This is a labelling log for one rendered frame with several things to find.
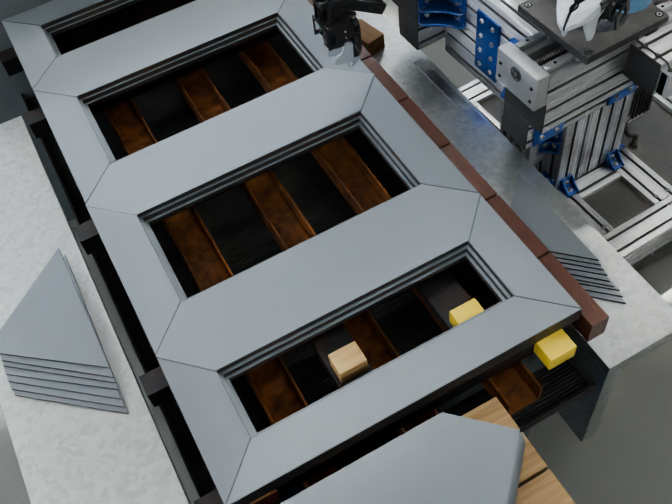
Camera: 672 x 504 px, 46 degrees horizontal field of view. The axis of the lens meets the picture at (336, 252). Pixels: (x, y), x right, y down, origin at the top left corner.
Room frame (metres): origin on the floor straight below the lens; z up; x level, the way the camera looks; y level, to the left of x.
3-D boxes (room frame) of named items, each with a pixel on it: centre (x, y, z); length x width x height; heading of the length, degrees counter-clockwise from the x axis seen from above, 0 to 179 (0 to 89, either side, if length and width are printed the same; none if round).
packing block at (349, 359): (0.74, 0.01, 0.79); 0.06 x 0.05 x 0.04; 111
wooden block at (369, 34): (1.79, -0.18, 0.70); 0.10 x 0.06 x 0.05; 33
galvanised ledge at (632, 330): (1.33, -0.37, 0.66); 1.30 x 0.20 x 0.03; 21
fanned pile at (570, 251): (0.99, -0.46, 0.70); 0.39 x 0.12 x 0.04; 21
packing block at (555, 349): (0.70, -0.38, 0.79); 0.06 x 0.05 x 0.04; 111
